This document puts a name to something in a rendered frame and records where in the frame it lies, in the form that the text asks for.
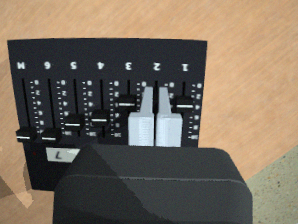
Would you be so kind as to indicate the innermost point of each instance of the black lighting desk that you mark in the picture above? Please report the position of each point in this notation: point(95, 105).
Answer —
point(65, 84)

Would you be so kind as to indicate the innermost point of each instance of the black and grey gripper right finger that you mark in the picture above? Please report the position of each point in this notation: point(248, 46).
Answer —
point(167, 126)

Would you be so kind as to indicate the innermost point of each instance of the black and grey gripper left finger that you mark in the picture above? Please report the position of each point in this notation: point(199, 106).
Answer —
point(141, 126)

